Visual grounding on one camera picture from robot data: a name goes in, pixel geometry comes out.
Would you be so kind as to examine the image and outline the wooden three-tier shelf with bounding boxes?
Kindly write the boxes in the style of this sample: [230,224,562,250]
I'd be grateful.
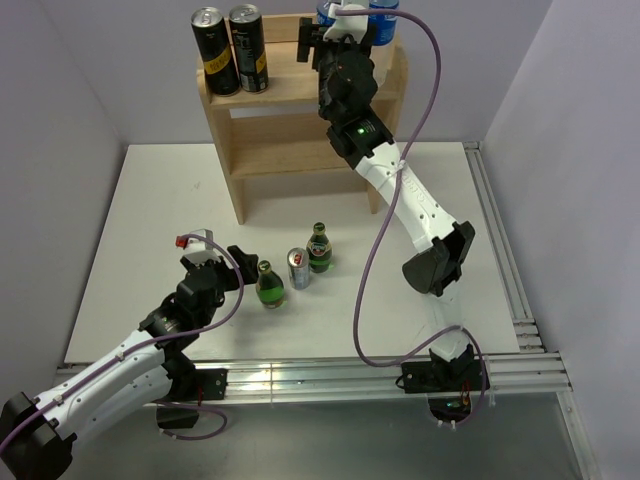
[196,10,408,226]

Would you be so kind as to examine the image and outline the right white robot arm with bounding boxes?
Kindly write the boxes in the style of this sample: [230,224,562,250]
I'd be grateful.
[297,11,484,390]

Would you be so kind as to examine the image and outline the black yellow can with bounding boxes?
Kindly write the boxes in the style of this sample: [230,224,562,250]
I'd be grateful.
[229,4,269,93]
[191,7,240,96]

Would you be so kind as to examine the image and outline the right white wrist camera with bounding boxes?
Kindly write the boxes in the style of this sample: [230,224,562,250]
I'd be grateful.
[323,0,369,43]

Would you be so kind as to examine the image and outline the left black yellow can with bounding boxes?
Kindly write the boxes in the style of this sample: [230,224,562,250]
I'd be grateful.
[191,7,240,96]

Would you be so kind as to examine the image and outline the aluminium front rail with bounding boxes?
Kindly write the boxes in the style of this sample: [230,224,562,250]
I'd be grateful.
[53,349,571,405]

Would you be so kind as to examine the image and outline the right black yellow can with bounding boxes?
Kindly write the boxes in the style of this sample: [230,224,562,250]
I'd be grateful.
[229,4,269,93]

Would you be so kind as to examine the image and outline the aluminium right rail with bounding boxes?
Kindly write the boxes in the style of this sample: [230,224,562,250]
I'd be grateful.
[463,142,546,354]

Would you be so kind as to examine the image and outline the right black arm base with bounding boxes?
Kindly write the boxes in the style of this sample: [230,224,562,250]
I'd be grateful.
[395,356,490,422]

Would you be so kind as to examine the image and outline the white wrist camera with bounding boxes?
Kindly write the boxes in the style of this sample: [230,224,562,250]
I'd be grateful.
[175,236,219,270]
[323,0,369,43]

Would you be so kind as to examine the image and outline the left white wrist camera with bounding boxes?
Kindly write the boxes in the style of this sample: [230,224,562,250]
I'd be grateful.
[175,236,219,270]

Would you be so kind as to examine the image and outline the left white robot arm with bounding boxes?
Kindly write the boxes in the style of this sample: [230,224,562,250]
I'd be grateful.
[1,234,259,479]

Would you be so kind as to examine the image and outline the rear silver red-tab can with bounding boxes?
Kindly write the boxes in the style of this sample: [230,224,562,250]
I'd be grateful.
[287,247,310,290]

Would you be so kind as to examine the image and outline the clear water bottle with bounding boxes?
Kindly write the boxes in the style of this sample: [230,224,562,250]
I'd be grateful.
[369,0,399,87]
[316,0,335,26]

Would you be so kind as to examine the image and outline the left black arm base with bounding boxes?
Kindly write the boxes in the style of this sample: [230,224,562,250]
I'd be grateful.
[156,352,228,437]

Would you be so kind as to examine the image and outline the aluminium rail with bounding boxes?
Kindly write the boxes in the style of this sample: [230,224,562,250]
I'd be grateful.
[53,349,571,405]
[463,142,546,354]

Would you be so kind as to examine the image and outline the green glass bottle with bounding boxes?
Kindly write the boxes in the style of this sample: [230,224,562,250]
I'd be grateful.
[256,260,285,309]
[306,222,332,273]

